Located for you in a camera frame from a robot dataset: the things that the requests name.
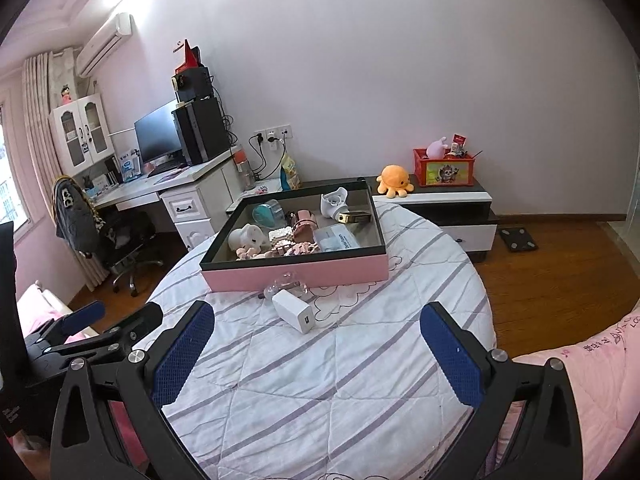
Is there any rose gold metal cup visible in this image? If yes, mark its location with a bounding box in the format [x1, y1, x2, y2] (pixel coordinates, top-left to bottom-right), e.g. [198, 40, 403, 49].
[290, 209, 318, 243]

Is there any teal clear plastic container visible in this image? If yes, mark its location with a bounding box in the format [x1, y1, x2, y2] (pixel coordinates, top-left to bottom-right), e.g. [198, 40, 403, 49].
[252, 200, 288, 230]

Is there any clear plastic rectangular case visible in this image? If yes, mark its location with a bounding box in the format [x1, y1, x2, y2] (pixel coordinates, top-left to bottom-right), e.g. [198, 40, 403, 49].
[314, 223, 360, 252]

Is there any pink storage box tray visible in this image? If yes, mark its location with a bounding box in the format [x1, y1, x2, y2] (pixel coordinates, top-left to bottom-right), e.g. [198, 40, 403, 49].
[200, 178, 388, 292]

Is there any small doll figurine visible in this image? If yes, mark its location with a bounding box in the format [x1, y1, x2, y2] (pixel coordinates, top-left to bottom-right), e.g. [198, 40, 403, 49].
[235, 246, 273, 260]

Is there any black computer monitor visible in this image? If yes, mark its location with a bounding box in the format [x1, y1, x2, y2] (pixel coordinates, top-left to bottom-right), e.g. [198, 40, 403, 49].
[134, 101, 181, 162]

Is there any red paper bag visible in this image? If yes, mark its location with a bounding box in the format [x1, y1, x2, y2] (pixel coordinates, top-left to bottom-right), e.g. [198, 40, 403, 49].
[174, 39, 203, 75]

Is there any white wall power strip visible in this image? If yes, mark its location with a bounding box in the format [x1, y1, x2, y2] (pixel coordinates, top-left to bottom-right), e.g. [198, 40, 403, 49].
[254, 125, 293, 141]

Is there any black office chair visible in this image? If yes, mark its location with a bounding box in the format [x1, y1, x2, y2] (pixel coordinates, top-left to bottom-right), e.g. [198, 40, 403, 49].
[96, 209, 164, 297]

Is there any white glass-door cabinet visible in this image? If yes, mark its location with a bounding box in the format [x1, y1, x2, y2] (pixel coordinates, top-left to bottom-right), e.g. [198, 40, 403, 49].
[49, 93, 115, 177]

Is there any small white side table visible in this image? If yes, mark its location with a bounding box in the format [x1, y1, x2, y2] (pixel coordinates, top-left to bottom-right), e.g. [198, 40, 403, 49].
[226, 179, 282, 216]

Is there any orange cap water bottle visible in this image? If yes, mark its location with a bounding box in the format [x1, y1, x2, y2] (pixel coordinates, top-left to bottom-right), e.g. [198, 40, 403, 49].
[233, 148, 255, 190]

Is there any black jacket on chair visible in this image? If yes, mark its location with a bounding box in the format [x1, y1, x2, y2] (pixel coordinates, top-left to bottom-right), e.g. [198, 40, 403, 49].
[53, 176, 105, 259]

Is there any person's left hand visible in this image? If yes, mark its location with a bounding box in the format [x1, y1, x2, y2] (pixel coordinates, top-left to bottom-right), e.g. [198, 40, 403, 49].
[12, 432, 51, 480]

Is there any pink white block toy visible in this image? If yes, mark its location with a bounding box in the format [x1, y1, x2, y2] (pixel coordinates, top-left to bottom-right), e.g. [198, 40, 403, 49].
[269, 226, 294, 245]

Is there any white desk with drawers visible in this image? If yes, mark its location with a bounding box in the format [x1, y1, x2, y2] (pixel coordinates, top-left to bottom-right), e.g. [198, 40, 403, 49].
[96, 146, 243, 250]

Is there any orange octopus plush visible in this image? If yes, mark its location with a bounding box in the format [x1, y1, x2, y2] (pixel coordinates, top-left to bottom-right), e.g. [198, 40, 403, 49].
[376, 165, 414, 198]

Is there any red toy storage crate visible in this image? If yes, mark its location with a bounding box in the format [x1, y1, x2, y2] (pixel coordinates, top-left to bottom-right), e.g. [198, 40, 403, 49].
[413, 148, 475, 186]

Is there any white round toy figure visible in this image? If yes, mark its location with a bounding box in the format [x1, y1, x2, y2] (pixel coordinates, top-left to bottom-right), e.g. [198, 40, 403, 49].
[227, 223, 268, 252]

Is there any yellow snack bag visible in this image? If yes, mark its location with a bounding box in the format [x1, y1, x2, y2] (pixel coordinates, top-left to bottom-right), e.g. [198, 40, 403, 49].
[280, 152, 300, 191]

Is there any black computer tower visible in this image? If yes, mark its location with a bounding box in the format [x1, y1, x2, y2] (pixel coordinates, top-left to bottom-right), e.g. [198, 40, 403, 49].
[171, 98, 231, 166]

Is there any pink bedding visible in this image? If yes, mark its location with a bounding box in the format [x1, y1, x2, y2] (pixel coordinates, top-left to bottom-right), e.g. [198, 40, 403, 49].
[515, 308, 640, 479]

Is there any black speaker on tower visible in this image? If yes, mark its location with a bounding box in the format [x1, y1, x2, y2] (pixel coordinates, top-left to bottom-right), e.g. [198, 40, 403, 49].
[171, 66, 214, 103]

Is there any pink plush in crate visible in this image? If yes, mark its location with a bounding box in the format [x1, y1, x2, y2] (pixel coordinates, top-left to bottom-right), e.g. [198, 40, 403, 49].
[425, 136, 449, 159]

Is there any beige curtain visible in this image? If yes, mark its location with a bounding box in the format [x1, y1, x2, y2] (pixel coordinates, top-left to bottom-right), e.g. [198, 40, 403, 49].
[19, 46, 112, 291]

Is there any low black white cabinet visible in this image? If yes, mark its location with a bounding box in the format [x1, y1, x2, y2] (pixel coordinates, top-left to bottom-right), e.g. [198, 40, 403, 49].
[395, 174, 498, 263]

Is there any black floor scale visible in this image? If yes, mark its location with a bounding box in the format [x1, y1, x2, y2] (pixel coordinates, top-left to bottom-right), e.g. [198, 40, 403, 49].
[498, 226, 538, 252]

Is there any clear glass trinket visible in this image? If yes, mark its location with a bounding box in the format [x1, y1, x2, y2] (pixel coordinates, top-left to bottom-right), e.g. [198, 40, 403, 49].
[258, 272, 309, 301]

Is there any white air conditioner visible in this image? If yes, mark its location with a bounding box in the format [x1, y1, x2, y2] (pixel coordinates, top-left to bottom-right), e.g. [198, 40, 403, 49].
[76, 13, 132, 78]

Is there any white charger block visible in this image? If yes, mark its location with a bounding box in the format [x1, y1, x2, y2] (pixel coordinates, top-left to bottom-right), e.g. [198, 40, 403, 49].
[271, 289, 314, 334]

